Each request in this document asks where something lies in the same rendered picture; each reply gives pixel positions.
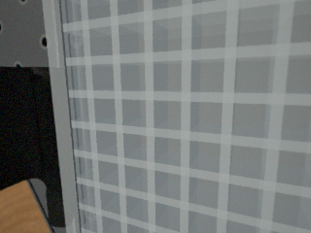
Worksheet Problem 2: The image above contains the grey perforated base plate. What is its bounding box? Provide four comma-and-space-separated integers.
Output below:
0, 0, 66, 233

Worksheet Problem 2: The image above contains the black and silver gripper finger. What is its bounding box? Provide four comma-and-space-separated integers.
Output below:
0, 66, 66, 227

